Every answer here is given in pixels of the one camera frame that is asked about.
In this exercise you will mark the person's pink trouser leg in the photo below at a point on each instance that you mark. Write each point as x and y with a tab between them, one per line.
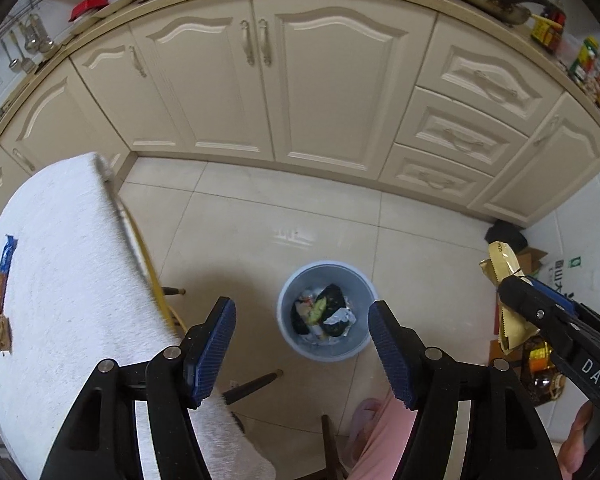
387	440

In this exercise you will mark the steel ladle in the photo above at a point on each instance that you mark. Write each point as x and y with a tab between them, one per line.
14	62

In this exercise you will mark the person's right hand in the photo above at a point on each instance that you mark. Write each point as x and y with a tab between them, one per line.
575	445

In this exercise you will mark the cooking oil bottle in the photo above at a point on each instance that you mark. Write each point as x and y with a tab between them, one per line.
540	360

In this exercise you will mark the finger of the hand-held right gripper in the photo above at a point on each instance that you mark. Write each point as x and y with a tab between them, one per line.
555	294
522	300

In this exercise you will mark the cream base cabinets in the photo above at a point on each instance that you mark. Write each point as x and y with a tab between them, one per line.
330	85

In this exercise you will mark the dark sauce bottle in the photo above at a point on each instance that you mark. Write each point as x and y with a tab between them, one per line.
547	32

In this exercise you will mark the cream cabinet drawer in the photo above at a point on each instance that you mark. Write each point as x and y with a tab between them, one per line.
495	80
430	172
460	130

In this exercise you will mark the steel spatula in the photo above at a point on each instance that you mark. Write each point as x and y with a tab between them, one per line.
28	66

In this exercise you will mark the cardboard box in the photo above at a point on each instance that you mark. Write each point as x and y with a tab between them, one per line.
527	260

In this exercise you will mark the blue orange snack wrapper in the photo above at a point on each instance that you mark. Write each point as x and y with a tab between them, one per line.
5	270

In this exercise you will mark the gold foil snack wrapper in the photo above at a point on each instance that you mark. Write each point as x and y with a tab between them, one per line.
502	265

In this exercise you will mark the pink slipper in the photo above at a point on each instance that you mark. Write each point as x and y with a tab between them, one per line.
365	422

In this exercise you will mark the white rice sack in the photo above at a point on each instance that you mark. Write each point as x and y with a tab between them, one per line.
562	270

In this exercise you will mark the round table with white towel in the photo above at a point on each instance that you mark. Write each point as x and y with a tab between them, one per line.
70	270

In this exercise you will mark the blue plastic wastebasket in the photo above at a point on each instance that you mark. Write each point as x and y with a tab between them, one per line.
290	310

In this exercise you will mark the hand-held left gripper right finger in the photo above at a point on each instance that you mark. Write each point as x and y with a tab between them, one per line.
390	350

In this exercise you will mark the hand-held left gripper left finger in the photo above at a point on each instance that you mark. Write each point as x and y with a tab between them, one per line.
215	350

